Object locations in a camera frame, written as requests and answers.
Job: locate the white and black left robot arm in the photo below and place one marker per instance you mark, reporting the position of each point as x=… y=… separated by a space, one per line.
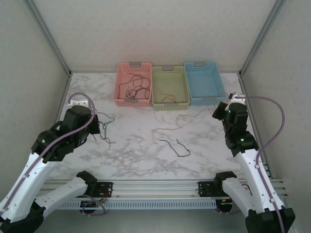
x=39 y=174

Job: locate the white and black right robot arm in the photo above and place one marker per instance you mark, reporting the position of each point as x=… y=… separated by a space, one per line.
x=247 y=174

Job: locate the blue plastic basket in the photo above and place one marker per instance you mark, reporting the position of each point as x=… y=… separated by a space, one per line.
x=204 y=82

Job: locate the green plastic basket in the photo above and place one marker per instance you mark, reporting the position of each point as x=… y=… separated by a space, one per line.
x=170 y=82

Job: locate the pink plastic basket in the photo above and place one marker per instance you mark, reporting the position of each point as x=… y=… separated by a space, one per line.
x=132 y=70

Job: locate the small circuit board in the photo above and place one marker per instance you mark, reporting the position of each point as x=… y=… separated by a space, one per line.
x=224 y=205
x=93 y=204

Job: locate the aluminium table side rail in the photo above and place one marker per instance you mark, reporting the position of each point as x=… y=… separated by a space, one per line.
x=64 y=92
x=252 y=116

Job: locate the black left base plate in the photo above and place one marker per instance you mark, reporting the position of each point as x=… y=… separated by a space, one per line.
x=105 y=188

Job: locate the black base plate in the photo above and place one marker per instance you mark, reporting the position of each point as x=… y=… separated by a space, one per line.
x=105 y=188
x=206 y=188

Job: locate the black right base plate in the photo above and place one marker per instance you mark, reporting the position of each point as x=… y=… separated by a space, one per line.
x=206 y=188

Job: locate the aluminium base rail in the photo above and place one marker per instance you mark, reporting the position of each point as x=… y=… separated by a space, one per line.
x=155 y=188

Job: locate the aluminium frame post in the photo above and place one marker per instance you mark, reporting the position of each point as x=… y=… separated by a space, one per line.
x=48 y=38
x=263 y=38

